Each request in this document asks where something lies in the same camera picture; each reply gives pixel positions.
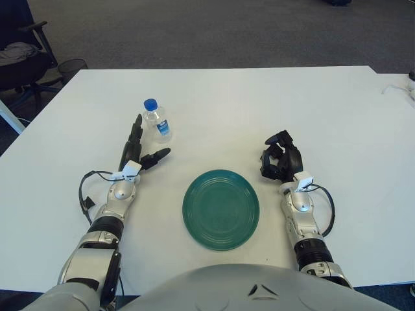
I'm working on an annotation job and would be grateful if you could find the black office chair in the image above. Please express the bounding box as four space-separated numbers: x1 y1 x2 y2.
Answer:
0 21 62 108

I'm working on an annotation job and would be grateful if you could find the thin white cable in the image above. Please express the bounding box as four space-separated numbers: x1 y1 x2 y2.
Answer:
381 84 409 95

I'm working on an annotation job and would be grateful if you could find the green round plate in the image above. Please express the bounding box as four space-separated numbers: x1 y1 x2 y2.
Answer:
182 168 261 252

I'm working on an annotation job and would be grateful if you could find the clear bottle with blue cap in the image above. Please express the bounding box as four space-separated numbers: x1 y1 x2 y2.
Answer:
143 98 172 144

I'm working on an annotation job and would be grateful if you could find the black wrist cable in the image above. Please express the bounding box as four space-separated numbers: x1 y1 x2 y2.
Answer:
78 170 114 224
311 183 335 237

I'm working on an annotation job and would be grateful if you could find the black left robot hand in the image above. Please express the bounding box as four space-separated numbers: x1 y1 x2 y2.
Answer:
118 113 172 172

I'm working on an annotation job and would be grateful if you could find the white table leg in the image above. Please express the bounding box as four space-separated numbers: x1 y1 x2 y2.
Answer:
0 98 26 134

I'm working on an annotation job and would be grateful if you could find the silver robot torso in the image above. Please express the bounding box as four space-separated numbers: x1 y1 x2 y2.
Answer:
29 264 403 311

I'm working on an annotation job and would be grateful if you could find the grey cloth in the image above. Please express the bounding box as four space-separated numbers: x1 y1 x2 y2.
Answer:
0 41 40 64

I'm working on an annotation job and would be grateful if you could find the black mesh wastebasket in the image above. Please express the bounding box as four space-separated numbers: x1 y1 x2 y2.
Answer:
57 58 90 87

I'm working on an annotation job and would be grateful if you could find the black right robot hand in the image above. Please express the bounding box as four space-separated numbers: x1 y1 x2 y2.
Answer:
259 130 305 183

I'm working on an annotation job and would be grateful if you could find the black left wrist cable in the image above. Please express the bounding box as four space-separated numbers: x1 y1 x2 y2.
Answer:
78 170 114 224

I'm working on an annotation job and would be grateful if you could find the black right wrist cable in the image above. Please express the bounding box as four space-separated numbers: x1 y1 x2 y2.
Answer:
311 183 335 237

